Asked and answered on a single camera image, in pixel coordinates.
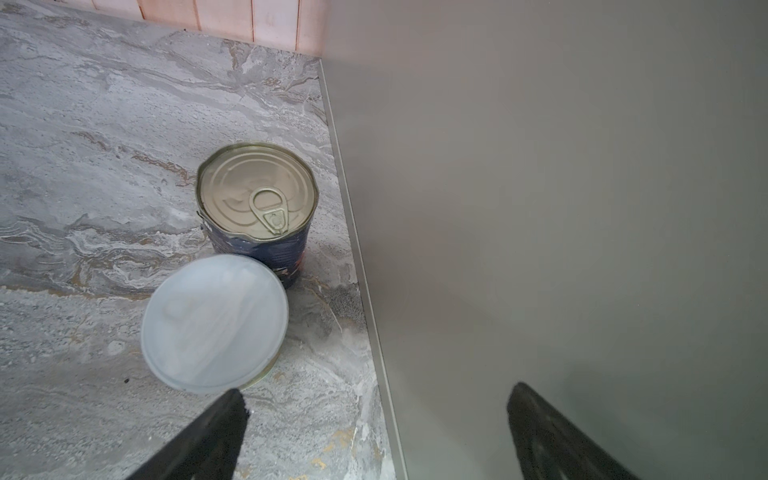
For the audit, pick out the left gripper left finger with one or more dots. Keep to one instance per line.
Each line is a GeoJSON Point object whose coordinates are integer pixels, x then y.
{"type": "Point", "coordinates": [208, 448]}

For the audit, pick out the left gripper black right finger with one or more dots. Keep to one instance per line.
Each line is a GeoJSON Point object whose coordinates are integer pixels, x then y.
{"type": "Point", "coordinates": [558, 444]}

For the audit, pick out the grey metal cabinet counter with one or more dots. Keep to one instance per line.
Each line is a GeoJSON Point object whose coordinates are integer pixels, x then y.
{"type": "Point", "coordinates": [559, 215]}

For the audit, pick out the dark can with brown lid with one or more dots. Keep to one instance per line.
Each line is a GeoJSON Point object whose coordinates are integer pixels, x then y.
{"type": "Point", "coordinates": [258, 200]}

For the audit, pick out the tall can white plastic lid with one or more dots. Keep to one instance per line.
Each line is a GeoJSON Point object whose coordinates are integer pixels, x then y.
{"type": "Point", "coordinates": [215, 324]}

